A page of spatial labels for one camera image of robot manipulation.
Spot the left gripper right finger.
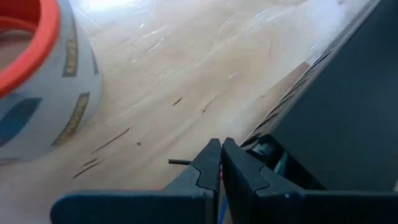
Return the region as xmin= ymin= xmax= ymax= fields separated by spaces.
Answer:
xmin=221 ymin=136 xmax=398 ymax=224

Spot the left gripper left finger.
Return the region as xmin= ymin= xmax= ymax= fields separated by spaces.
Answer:
xmin=51 ymin=138 xmax=222 ymax=224

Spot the bundle of coloured wires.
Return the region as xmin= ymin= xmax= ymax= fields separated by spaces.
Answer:
xmin=217 ymin=195 xmax=229 ymax=224

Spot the black slotted cable duct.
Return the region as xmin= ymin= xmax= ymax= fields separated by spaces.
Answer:
xmin=242 ymin=0 xmax=398 ymax=191

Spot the orange tape roll dispenser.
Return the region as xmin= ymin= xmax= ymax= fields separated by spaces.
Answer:
xmin=0 ymin=0 xmax=103 ymax=161

